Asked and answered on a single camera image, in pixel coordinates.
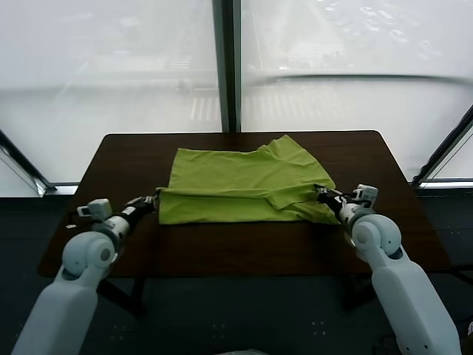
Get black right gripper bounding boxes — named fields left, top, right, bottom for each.
left=313, top=184, right=350, bottom=214

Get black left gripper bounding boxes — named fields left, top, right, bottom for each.
left=123, top=189, right=163, bottom=227

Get lime green printed t-shirt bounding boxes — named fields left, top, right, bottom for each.
left=157, top=135, right=343, bottom=226

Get grey robot torso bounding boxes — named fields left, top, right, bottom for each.
left=228, top=347, right=270, bottom=355

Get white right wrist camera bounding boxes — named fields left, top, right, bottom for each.
left=350, top=183, right=380, bottom=208

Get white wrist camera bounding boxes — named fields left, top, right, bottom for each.
left=76, top=198, right=112, bottom=223
left=350, top=183, right=380, bottom=208

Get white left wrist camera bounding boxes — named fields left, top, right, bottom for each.
left=76, top=198, right=112, bottom=223

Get grey curved outdoor rail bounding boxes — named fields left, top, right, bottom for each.
left=254, top=72, right=466, bottom=92

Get slanted dark window frame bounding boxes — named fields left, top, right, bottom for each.
left=412, top=106, right=473, bottom=190

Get slanted grey window frame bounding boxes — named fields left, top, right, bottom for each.
left=0, top=129, right=81, bottom=197

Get dark grey vertical window post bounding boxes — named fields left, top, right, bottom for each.
left=212, top=0, right=243, bottom=134

